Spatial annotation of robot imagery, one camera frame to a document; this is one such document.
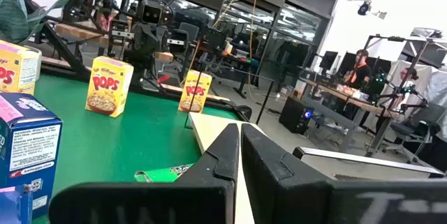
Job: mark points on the black computer tower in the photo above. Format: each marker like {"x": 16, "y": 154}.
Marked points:
{"x": 296, "y": 116}

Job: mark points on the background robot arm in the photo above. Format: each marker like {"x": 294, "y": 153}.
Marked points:
{"x": 398, "y": 91}

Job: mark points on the green Apple Jacks cereal box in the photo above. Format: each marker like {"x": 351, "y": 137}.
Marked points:
{"x": 164, "y": 173}

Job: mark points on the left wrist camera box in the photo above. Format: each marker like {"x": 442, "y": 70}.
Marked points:
{"x": 152, "y": 13}

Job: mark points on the white plant pot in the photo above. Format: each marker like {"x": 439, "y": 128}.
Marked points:
{"x": 37, "y": 61}

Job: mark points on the grey office chair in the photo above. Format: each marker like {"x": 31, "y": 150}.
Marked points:
{"x": 188, "y": 32}

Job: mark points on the person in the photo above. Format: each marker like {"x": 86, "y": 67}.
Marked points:
{"x": 406, "y": 84}
{"x": 359, "y": 72}

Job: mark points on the green table mat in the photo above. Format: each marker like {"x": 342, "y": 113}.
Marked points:
{"x": 139, "y": 140}

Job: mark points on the yellow Pops cereal box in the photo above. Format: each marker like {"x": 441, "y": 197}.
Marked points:
{"x": 195, "y": 91}
{"x": 14, "y": 67}
{"x": 109, "y": 86}

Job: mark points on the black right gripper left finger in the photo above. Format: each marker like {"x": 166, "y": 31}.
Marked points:
{"x": 195, "y": 196}

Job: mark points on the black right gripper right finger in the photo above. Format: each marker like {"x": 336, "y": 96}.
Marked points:
{"x": 286, "y": 196}

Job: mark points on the black metal rig frame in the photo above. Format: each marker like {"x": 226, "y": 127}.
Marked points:
{"x": 401, "y": 38}

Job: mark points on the black desk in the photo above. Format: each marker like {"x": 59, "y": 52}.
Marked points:
{"x": 241, "y": 74}

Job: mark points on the wooden desk grey legs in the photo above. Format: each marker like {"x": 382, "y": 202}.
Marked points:
{"x": 349, "y": 102}

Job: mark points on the white bottle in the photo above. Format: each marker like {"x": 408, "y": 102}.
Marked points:
{"x": 228, "y": 47}

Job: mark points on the background wooden table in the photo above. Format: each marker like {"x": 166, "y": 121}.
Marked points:
{"x": 80, "y": 33}

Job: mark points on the black monitor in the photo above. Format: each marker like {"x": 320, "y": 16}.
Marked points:
{"x": 349, "y": 64}
{"x": 328, "y": 60}

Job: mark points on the black ceiling spotlight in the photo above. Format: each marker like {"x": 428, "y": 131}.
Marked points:
{"x": 364, "y": 7}

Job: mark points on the black office chair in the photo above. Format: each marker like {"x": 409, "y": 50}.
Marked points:
{"x": 415, "y": 130}

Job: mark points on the artificial green plant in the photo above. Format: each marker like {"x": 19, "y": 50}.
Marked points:
{"x": 15, "y": 14}

